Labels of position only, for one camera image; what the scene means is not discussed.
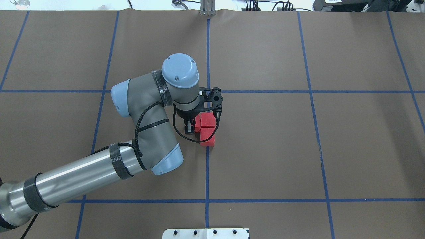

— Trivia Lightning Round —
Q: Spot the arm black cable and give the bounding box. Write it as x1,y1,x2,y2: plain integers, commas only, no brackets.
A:
134,101,221,158

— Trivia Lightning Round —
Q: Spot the black box with label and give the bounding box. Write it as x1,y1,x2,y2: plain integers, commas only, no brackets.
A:
313,0,412,12

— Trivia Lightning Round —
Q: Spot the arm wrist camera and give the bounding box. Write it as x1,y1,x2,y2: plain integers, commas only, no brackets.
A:
198,87,223,121

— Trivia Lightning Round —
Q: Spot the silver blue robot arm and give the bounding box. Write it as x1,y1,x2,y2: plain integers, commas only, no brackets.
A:
1,53,201,232

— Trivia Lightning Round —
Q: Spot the red block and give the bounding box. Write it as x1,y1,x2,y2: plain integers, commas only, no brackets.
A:
194,114,201,133
199,128,215,147
200,112,216,128

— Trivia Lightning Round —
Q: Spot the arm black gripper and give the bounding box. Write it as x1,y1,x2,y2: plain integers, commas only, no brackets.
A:
176,106,201,134

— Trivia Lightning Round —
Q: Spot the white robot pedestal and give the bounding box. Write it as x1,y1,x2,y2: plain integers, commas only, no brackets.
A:
162,228,250,239

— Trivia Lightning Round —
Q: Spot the aluminium frame post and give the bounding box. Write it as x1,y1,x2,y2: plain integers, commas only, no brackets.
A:
199,0,216,16

